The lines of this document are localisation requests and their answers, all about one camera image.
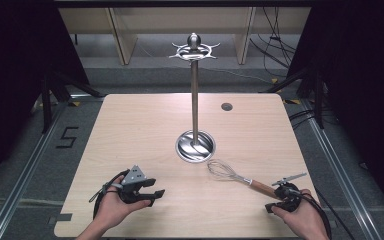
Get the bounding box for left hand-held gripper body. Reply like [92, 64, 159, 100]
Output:
[117, 164, 148, 205]

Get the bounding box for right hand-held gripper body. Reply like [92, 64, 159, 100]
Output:
[271, 171, 309, 213]

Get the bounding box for wire whisk with wooden handle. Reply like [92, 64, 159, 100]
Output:
[207, 158, 280, 201]

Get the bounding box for person's right hand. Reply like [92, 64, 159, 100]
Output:
[271, 188, 330, 240]

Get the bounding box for person's left hand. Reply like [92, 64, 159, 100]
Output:
[94, 175, 153, 232]

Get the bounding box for steel utensil hanging stand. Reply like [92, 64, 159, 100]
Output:
[168, 32, 222, 164]

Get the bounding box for black tripod stand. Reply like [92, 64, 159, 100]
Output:
[39, 64, 105, 135]
[262, 62, 328, 130]

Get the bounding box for black curtain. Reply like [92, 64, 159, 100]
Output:
[0, 0, 92, 196]
[285, 0, 384, 218]

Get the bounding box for light wooden shelf unit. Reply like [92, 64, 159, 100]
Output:
[58, 6, 312, 67]

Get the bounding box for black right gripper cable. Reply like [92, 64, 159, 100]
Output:
[288, 188, 333, 240]

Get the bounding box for grey wrist strap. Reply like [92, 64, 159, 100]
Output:
[88, 182, 120, 204]

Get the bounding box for thin black cable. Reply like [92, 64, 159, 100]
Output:
[314, 188, 358, 240]

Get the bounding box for aluminium floor rail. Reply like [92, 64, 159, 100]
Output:
[281, 98, 379, 240]
[0, 93, 105, 240]

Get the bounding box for black cables by rail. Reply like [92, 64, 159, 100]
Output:
[287, 106, 339, 130]

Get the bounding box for white floor cable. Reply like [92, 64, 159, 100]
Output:
[198, 65, 274, 85]

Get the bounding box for black floor cable bundle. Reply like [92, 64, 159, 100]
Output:
[249, 6, 298, 70]

